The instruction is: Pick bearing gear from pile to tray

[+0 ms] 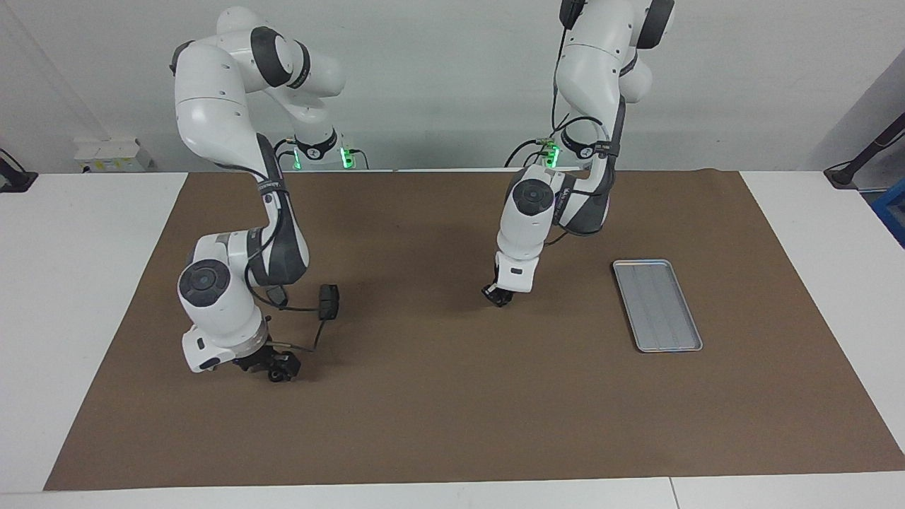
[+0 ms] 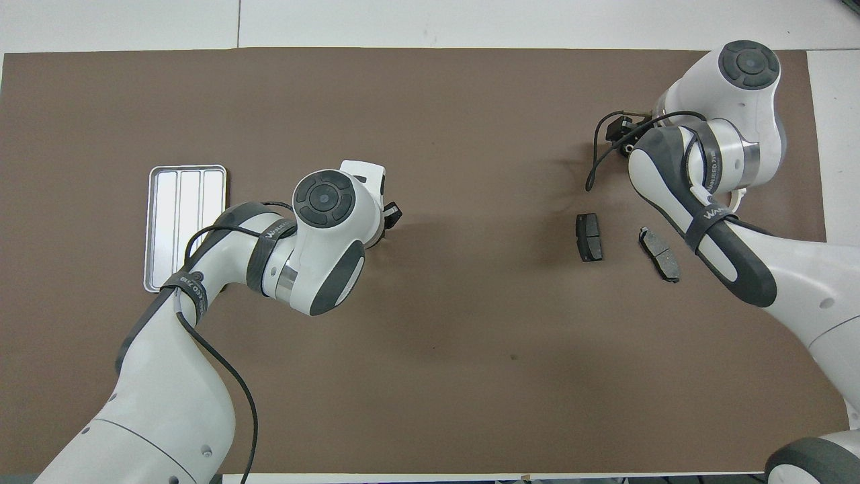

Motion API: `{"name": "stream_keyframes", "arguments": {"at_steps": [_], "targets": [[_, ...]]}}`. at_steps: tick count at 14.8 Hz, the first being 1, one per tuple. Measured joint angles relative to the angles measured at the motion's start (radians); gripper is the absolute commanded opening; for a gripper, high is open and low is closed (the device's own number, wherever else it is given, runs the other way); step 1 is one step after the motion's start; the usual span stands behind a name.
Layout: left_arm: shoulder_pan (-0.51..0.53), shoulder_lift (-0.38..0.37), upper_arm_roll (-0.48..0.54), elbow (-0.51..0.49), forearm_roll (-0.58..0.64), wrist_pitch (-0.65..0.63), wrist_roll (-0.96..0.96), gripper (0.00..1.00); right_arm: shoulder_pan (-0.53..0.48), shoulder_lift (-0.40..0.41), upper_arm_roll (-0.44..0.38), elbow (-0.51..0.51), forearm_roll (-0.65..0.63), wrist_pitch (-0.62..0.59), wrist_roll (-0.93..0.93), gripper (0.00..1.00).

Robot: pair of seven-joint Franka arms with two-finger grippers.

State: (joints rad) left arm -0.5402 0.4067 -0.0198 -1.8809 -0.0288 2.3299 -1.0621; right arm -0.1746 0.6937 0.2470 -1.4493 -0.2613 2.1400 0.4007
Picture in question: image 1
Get black table clamp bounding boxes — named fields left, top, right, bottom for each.
left=0, top=147, right=38, bottom=194

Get silver metal tray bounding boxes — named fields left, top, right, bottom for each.
left=612, top=259, right=704, bottom=353

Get black angled stand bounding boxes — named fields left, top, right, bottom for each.
left=823, top=112, right=905, bottom=190

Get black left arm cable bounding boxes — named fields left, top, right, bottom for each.
left=550, top=0, right=626, bottom=238

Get black base cables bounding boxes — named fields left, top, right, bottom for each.
left=504, top=136, right=563, bottom=169
left=269, top=136, right=298, bottom=172

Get blue plastic crate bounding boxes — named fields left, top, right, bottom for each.
left=871, top=178, right=905, bottom=248

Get white cardboard box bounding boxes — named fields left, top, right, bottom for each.
left=74, top=137, right=153, bottom=173

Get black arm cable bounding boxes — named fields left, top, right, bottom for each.
left=244, top=170, right=334, bottom=353
left=550, top=0, right=626, bottom=238

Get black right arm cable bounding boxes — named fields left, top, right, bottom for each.
left=244, top=170, right=334, bottom=353

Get brown table mat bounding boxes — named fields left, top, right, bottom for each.
left=44, top=170, right=905, bottom=491

